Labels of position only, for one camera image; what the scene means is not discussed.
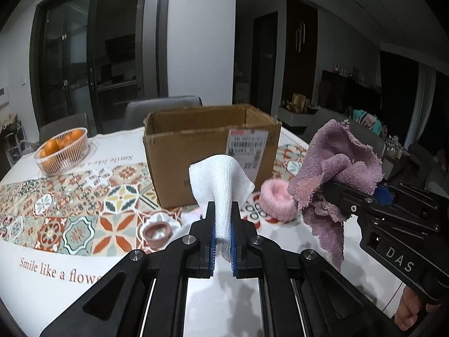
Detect purple fuzzy towel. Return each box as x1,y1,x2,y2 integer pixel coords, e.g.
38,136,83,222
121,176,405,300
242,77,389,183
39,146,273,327
288,127,383,269

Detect white knitted cloth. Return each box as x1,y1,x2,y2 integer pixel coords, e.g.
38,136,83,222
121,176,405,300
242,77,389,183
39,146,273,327
189,154,255,262

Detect person's right hand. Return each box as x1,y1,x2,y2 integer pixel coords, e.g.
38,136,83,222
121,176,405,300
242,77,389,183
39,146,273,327
394,286,440,331

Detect pink fluffy scrunchie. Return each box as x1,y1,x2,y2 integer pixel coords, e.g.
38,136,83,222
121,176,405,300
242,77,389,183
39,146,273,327
259,179,297,222

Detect colourful striped cloth on chair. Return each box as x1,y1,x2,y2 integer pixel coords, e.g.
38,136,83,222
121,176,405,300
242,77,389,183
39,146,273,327
351,110,384,135

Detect brown cardboard box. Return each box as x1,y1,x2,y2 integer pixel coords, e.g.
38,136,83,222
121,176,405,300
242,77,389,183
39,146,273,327
144,104,281,208

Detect patterned tile tablecloth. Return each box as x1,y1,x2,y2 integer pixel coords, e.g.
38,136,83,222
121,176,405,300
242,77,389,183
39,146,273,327
1,128,404,336

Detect grey chair centre back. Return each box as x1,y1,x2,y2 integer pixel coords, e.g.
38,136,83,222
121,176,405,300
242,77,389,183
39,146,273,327
124,96,202,130

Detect oranges in basket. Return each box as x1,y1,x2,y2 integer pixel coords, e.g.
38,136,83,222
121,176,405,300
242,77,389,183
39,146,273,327
38,129,86,173

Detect grey chair left back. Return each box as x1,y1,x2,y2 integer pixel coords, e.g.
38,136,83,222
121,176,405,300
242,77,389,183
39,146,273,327
40,113,88,145

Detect black sliding glass door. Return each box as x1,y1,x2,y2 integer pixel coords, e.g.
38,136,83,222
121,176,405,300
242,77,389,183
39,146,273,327
30,0,169,134

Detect white wire fruit basket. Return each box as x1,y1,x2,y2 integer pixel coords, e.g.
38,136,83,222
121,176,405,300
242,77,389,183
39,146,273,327
33,126,90,177

